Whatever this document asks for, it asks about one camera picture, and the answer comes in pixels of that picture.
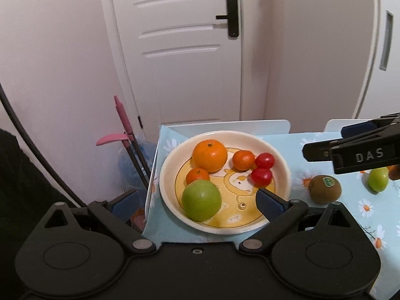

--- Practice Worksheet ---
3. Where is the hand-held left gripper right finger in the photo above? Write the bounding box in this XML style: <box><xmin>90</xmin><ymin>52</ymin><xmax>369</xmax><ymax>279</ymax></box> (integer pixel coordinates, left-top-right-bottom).
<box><xmin>238</xmin><ymin>188</ymin><xmax>360</xmax><ymax>253</ymax></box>

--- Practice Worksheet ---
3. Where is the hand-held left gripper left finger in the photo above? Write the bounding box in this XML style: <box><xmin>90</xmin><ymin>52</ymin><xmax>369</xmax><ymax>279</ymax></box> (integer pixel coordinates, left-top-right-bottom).
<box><xmin>37</xmin><ymin>190</ymin><xmax>156</xmax><ymax>255</ymax></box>

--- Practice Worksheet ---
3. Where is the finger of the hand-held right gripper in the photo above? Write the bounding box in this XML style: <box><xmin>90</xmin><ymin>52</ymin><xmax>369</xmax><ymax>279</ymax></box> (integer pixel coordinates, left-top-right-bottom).
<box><xmin>341</xmin><ymin>113</ymin><xmax>400</xmax><ymax>139</ymax></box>
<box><xmin>302</xmin><ymin>128</ymin><xmax>400</xmax><ymax>163</ymax></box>

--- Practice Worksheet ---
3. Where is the red cherry tomato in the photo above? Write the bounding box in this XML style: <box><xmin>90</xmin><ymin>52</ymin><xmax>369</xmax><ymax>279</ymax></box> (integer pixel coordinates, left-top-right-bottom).
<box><xmin>250</xmin><ymin>168</ymin><xmax>273</xmax><ymax>187</ymax></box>
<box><xmin>254</xmin><ymin>152</ymin><xmax>276</xmax><ymax>170</ymax></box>

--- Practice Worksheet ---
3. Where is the cream yellow oval plate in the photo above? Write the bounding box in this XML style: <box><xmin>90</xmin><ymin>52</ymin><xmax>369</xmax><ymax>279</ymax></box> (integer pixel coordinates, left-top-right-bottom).
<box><xmin>159</xmin><ymin>130</ymin><xmax>292</xmax><ymax>236</ymax></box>

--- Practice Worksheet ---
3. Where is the small mandarin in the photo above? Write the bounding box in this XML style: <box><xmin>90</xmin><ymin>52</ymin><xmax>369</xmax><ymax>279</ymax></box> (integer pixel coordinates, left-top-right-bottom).
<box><xmin>185</xmin><ymin>167</ymin><xmax>211</xmax><ymax>186</ymax></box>
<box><xmin>232</xmin><ymin>150</ymin><xmax>256</xmax><ymax>171</ymax></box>

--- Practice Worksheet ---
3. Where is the green apple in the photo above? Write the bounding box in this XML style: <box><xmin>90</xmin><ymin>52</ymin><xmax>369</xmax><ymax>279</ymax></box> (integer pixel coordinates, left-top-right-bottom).
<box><xmin>182</xmin><ymin>179</ymin><xmax>223</xmax><ymax>221</ymax></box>
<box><xmin>367</xmin><ymin>167</ymin><xmax>390</xmax><ymax>193</ymax></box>

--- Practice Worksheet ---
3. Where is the blue daisy print tablecloth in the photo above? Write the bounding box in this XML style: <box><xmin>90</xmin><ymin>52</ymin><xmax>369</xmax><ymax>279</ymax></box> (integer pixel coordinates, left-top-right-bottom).
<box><xmin>141</xmin><ymin>124</ymin><xmax>400</xmax><ymax>291</ymax></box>

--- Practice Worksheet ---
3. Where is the brown kiwi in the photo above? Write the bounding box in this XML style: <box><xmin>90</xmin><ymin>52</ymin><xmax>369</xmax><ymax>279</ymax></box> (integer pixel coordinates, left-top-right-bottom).
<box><xmin>308</xmin><ymin>174</ymin><xmax>342</xmax><ymax>203</ymax></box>

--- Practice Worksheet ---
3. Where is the white sliding door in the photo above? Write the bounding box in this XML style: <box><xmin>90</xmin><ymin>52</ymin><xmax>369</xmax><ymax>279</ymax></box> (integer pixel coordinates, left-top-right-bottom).
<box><xmin>352</xmin><ymin>0</ymin><xmax>400</xmax><ymax>120</ymax></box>

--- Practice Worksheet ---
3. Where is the blue plastic bag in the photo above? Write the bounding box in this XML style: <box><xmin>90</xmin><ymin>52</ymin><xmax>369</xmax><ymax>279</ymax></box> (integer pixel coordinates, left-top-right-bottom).
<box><xmin>118</xmin><ymin>140</ymin><xmax>157</xmax><ymax>192</ymax></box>

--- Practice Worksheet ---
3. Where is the black curved tube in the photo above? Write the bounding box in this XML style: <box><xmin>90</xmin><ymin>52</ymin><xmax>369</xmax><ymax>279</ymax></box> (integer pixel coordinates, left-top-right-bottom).
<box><xmin>0</xmin><ymin>83</ymin><xmax>87</xmax><ymax>209</ymax></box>

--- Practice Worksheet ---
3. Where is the white panel door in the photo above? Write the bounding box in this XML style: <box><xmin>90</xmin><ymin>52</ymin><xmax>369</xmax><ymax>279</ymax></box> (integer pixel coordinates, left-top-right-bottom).
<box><xmin>99</xmin><ymin>0</ymin><xmax>244</xmax><ymax>129</ymax></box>

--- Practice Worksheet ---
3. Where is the pink dustpan handle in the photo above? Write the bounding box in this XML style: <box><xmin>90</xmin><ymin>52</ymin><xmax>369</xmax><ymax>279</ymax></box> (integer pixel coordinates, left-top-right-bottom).
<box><xmin>96</xmin><ymin>133</ymin><xmax>129</xmax><ymax>146</ymax></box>

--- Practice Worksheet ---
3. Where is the pink handled broom and dustpan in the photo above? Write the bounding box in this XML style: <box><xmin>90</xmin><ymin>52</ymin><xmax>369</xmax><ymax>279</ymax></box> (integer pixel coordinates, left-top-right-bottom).
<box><xmin>114</xmin><ymin>95</ymin><xmax>151</xmax><ymax>191</ymax></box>

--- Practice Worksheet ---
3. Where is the grey recessed door handle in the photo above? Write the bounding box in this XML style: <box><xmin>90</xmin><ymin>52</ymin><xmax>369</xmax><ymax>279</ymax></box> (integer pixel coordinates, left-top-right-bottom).
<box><xmin>379</xmin><ymin>10</ymin><xmax>394</xmax><ymax>71</ymax></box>

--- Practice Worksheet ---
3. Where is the black door lock handle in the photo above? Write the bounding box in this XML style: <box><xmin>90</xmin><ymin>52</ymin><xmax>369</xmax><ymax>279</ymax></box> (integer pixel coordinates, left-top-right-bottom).
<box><xmin>215</xmin><ymin>0</ymin><xmax>241</xmax><ymax>37</ymax></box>

